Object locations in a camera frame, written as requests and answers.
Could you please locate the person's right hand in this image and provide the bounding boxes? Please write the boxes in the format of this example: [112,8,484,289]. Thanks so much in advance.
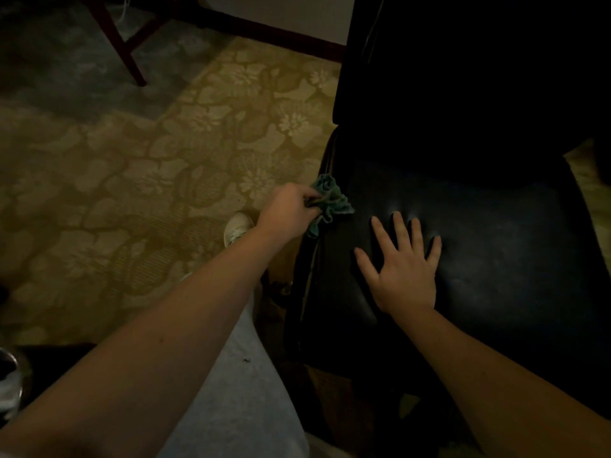
[354,212,442,318]

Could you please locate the person's left hand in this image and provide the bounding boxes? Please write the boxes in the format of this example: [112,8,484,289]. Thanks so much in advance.
[255,182,323,244]

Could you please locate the green cleaning cloth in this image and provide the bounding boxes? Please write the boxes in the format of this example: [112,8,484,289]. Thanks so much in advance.
[305,174,356,239]

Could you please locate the white crumpled tissue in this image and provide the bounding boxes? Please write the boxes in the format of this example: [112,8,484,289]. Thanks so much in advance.
[0,371,22,411]

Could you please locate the person's right forearm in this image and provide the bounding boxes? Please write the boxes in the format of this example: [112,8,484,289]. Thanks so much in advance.
[386,305,611,458]

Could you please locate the black leather chair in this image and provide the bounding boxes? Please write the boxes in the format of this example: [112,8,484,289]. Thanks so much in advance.
[284,0,611,458]

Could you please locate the dark red baseboard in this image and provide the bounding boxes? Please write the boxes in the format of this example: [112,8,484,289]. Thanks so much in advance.
[195,4,347,62]

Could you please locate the dark cabinet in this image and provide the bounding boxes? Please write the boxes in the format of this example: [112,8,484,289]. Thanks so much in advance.
[594,137,611,186]

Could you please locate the metal trash bin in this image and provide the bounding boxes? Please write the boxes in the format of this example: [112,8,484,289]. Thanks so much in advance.
[0,347,25,425]

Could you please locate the person's left forearm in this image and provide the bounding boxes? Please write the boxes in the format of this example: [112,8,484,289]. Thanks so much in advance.
[0,228,287,458]

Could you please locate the dark red wooden table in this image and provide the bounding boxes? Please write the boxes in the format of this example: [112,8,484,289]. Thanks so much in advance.
[81,0,199,87]

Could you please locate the white sneaker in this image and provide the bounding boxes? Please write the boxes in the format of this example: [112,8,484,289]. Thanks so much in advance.
[223,212,255,249]

